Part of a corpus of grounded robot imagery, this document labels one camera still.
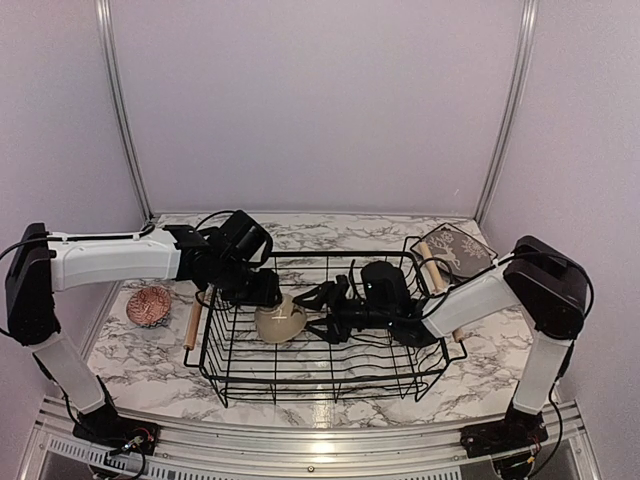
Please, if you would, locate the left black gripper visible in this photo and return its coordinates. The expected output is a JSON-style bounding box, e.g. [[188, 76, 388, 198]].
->
[[213, 258, 284, 309]]

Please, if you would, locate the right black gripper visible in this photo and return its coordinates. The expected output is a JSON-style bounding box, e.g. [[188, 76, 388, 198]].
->
[[291, 280, 394, 344]]

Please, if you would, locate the beige ceramic bowl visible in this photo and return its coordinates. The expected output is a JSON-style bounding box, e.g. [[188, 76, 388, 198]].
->
[[254, 294, 307, 344]]

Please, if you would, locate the blue white patterned bowl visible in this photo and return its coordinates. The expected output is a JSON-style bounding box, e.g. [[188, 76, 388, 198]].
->
[[126, 286, 172, 328]]

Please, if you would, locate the round grey deer plate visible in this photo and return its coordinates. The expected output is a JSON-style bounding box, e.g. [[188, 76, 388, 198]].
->
[[410, 223, 497, 281]]

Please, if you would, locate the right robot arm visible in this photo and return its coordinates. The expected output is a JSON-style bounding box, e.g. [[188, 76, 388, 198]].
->
[[293, 235, 595, 448]]

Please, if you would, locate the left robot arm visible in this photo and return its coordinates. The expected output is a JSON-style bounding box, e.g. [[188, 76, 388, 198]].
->
[[1, 210, 282, 445]]

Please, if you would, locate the black wire dish rack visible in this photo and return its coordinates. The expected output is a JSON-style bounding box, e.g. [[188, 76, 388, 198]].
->
[[183, 250, 455, 406]]

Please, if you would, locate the left wooden rack handle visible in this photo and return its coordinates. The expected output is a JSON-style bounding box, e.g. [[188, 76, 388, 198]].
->
[[183, 292, 204, 351]]

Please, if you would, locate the wooden rack handle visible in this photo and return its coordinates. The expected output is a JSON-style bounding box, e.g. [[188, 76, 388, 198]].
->
[[417, 242, 466, 343], [183, 292, 204, 351]]

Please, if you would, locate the right wooden rack handle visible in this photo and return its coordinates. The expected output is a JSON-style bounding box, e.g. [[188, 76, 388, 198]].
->
[[417, 242, 466, 343]]

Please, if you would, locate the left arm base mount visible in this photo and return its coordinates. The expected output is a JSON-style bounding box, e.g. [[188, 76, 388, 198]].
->
[[72, 379, 160, 455]]

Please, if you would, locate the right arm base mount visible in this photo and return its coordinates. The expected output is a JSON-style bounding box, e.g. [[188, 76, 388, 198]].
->
[[460, 406, 549, 458]]

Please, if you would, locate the front aluminium rail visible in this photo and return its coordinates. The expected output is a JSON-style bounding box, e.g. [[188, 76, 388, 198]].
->
[[18, 398, 604, 479]]

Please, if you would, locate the left aluminium frame post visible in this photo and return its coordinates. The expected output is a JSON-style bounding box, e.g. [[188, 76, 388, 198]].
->
[[94, 0, 154, 221]]

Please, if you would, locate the aluminium frame post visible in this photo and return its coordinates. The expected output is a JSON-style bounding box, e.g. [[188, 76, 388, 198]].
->
[[474, 0, 539, 225], [94, 0, 154, 221]]

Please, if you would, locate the right aluminium frame post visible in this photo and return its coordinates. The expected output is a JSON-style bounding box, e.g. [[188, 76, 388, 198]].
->
[[474, 0, 539, 225]]

